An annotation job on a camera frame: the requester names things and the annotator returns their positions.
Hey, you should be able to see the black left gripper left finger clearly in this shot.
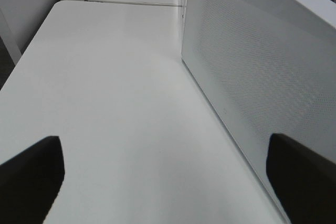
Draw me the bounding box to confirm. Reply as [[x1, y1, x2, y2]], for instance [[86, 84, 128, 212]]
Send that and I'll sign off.
[[1, 136, 65, 223]]

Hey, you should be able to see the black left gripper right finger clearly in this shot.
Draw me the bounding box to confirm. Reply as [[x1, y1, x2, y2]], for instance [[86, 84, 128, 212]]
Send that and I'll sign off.
[[266, 133, 335, 223]]

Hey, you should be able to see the white microwave door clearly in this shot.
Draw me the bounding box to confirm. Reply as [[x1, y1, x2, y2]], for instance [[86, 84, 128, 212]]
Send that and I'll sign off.
[[182, 0, 335, 222]]

